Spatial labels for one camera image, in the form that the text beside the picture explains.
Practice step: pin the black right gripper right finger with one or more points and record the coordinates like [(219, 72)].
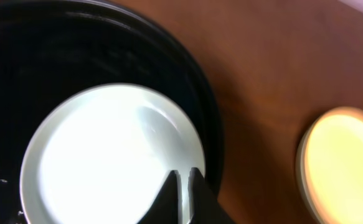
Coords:
[(204, 207)]

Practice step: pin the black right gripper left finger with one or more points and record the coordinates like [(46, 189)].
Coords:
[(165, 207)]

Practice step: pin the light blue plate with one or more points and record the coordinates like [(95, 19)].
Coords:
[(103, 155)]

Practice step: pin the yellow plate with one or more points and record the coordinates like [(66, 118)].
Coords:
[(329, 166)]

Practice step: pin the round black tray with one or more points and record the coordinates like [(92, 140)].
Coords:
[(51, 50)]

